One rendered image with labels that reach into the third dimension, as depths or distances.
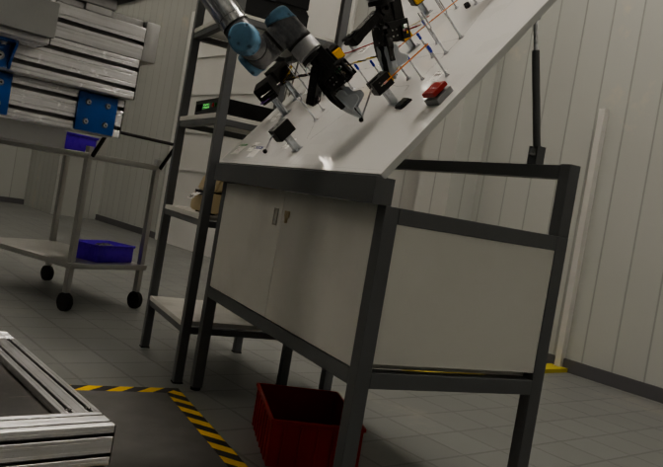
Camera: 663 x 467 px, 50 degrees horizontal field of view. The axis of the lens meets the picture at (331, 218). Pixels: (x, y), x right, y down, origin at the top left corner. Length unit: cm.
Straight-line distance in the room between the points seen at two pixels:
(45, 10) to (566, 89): 402
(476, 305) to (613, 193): 293
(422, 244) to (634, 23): 340
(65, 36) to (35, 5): 16
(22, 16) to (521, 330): 141
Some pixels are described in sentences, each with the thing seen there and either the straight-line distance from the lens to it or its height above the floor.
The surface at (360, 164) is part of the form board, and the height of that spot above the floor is 89.
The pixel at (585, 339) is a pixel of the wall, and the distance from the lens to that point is 477.
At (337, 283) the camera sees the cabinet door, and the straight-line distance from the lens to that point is 185.
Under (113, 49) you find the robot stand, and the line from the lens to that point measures 169.
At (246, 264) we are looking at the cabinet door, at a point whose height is 54.
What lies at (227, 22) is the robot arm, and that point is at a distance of 189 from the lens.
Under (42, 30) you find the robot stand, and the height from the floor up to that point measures 101.
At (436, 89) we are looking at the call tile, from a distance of 182.
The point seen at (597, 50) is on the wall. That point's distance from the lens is 504.
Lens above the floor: 78
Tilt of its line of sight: 1 degrees down
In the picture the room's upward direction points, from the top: 10 degrees clockwise
